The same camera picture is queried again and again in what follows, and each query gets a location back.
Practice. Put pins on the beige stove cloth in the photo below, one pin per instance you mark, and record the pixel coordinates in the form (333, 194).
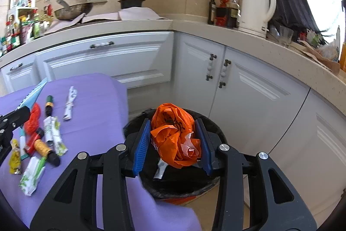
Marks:
(135, 14)

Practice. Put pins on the small green bottle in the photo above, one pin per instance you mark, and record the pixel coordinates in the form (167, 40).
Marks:
(49, 106)

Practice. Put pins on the white green tube wrapper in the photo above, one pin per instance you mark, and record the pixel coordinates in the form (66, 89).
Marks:
(48, 128)

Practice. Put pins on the red tube with black cap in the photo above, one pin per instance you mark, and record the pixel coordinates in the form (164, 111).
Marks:
(31, 144)

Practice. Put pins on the teal white stick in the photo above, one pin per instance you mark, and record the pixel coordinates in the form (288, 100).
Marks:
(22, 139)

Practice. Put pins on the red plastic bag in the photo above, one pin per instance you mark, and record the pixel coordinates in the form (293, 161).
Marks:
(32, 118)

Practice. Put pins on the brown paper bag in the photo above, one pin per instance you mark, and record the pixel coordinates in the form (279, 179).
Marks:
(319, 57)

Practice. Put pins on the orange plastic bag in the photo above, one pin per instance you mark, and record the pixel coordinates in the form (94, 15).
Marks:
(167, 136)

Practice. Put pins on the red sauce bottle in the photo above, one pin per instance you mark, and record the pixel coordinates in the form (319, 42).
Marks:
(221, 21)

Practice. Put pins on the rolled printed paper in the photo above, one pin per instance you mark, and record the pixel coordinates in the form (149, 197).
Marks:
(69, 108)

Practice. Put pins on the yellow snack wrapper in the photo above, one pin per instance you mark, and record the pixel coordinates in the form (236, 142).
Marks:
(15, 159)

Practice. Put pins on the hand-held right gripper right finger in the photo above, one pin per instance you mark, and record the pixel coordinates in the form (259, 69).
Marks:
(202, 147)

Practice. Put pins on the purple tablecloth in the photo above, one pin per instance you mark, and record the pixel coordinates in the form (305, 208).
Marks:
(94, 101)

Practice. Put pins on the white kitchen cabinet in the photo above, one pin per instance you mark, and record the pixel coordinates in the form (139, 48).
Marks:
(121, 57)

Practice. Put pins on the white green printed wrapper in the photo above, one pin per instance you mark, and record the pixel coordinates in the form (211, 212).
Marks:
(58, 141)

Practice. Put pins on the silver foil wrapper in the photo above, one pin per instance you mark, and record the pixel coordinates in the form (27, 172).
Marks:
(160, 171)

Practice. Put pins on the group of condiment bottles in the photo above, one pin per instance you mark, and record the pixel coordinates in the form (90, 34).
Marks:
(27, 30)

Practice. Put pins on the black cooking pot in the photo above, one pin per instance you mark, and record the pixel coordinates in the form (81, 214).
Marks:
(131, 3)

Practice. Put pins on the metal wok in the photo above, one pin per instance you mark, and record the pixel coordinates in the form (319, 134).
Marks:
(73, 11)

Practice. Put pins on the black lined trash bin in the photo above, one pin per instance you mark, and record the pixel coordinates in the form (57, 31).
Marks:
(183, 179)

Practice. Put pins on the dark soy sauce bottle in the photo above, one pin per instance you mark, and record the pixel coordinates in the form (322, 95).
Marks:
(233, 14)

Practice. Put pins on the clear drinking glass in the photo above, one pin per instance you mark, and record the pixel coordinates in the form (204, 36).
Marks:
(286, 36)

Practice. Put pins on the dark oil bottle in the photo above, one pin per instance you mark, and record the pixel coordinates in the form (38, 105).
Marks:
(212, 13)

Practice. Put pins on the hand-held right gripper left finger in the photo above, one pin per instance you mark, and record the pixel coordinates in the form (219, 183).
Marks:
(142, 147)

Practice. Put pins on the orange bottle with black cap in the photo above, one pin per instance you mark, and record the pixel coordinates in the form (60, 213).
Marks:
(43, 148)

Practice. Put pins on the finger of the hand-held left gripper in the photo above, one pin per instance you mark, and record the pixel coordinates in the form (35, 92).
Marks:
(16, 116)

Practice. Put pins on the white green tissue packet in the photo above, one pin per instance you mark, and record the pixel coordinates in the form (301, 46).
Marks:
(31, 178)

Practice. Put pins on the white electric kettle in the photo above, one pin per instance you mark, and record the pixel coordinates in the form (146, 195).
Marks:
(254, 11)

